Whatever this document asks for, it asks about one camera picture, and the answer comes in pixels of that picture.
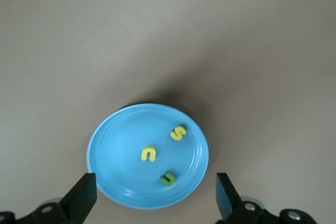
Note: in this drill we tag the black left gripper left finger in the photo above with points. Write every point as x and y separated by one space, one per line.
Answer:
81 197

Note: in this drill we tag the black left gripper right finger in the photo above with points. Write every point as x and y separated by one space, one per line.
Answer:
225 197

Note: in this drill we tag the green foam letter u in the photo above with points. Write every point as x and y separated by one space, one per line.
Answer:
168 182

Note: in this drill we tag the yellow foam letter s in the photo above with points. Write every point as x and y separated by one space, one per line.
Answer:
178 132

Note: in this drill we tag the yellow foam letter u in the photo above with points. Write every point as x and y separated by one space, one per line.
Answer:
148 148

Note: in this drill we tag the blue plate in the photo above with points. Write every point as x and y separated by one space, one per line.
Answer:
126 155

